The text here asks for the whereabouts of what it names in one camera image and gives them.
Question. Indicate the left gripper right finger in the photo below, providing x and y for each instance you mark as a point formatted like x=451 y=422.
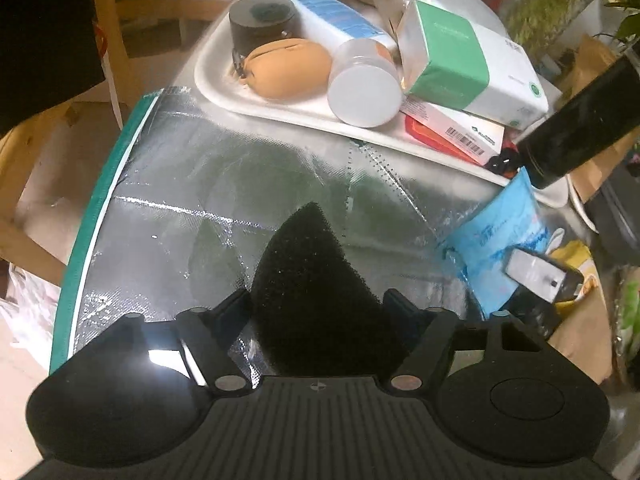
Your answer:
x=428 y=339

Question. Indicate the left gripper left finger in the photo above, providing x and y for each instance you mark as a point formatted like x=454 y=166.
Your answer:
x=210 y=333

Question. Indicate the black sponge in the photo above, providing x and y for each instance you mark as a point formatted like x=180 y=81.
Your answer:
x=314 y=314

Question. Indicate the small black box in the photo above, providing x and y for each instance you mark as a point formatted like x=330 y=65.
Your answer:
x=548 y=279

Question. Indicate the silver insulated mat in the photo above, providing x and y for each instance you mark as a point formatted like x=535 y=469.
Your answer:
x=190 y=196

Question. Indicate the blue wet wipes pack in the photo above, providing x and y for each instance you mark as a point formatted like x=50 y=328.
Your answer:
x=478 y=249

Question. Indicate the yellow wet wipes pack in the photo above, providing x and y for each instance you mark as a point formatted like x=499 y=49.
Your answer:
x=577 y=255

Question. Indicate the pink white flat box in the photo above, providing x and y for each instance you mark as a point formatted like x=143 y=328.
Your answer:
x=459 y=134

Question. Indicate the grey zip case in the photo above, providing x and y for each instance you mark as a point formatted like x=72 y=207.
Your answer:
x=614 y=210

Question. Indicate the white cap jar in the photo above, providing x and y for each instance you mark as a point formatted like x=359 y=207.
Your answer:
x=364 y=87

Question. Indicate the white tray left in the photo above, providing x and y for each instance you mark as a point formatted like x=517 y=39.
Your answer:
x=215 y=78

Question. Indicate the wooden chair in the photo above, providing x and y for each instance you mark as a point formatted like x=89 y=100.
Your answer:
x=52 y=53

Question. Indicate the green white tissue box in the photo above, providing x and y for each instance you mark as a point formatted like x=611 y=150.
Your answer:
x=450 y=61

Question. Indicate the black thermos bottle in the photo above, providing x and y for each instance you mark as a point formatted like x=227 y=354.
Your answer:
x=599 y=115

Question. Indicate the black tape roll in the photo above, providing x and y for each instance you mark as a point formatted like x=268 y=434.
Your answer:
x=257 y=22

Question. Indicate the white spray bottle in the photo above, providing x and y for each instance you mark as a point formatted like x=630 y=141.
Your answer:
x=332 y=23

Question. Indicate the glass vase right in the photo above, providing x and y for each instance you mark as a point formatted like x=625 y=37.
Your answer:
x=560 y=5

